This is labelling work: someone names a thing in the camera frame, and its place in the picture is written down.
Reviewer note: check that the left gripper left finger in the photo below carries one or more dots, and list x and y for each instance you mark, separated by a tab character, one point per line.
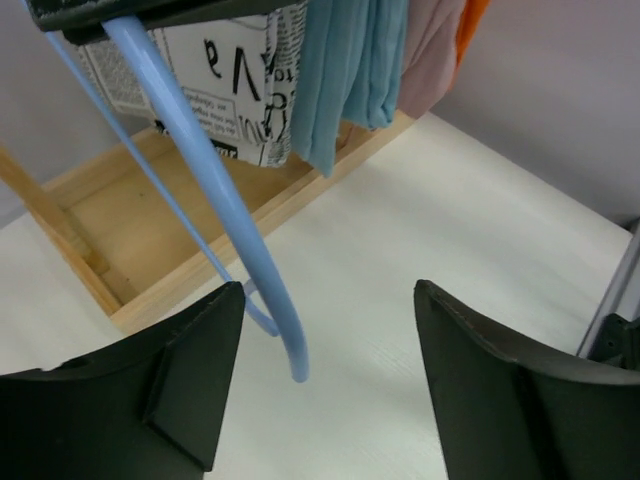
149	406

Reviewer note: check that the light blue plastic hanger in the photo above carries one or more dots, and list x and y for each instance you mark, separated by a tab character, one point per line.
174	111

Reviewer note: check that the orange trousers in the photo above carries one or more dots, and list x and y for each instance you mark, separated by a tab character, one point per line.
470	18

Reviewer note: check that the aluminium corner post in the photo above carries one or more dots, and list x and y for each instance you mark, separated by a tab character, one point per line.
618	308

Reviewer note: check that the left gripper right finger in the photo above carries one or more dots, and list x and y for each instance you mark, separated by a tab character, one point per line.
509	407

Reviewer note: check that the wooden clothes rack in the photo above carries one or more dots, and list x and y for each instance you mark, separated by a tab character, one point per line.
130	250

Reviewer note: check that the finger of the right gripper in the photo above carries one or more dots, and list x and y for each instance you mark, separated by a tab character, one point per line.
81	21

